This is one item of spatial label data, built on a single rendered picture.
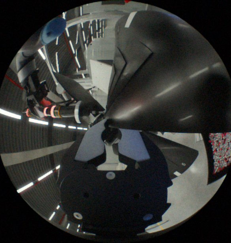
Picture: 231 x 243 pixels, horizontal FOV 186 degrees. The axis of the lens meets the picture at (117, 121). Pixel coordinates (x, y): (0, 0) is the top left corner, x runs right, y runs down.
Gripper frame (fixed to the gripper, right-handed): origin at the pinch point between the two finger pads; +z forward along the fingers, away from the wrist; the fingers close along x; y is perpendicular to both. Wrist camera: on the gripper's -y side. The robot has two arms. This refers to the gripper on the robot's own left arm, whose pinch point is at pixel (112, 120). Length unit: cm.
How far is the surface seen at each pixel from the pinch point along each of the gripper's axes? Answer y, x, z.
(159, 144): 11.2, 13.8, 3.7
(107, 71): -11.4, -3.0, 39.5
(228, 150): 1.1, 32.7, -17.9
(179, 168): 16.1, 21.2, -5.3
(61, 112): 1.6, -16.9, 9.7
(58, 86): -9, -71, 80
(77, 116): 2.6, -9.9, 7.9
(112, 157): 627, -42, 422
